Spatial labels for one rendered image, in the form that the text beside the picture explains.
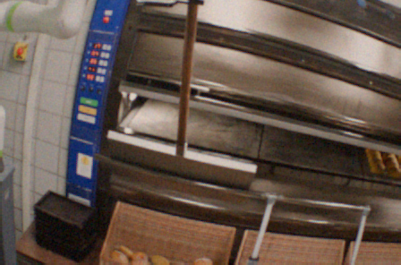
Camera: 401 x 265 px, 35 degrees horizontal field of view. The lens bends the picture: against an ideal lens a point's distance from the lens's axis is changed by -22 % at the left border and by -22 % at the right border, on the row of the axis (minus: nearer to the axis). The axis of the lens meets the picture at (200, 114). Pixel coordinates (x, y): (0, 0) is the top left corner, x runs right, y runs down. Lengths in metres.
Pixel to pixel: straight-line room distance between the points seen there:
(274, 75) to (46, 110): 1.06
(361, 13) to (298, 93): 0.54
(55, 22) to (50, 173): 1.64
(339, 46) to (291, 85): 0.32
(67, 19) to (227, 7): 1.35
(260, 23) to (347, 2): 0.47
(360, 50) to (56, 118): 1.47
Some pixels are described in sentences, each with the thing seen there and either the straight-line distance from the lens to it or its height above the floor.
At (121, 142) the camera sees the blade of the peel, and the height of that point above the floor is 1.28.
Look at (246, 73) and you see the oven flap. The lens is 3.25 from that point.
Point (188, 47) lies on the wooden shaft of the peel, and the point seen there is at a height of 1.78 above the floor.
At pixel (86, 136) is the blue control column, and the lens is 3.39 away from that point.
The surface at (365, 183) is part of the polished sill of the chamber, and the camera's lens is 3.40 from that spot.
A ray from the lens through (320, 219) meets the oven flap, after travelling 3.42.
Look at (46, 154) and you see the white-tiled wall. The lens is 3.52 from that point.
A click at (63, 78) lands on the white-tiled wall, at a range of 3.39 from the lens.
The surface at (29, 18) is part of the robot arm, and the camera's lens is 2.16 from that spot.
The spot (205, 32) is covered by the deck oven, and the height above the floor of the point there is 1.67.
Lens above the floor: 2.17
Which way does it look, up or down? 15 degrees down
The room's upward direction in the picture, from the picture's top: 12 degrees clockwise
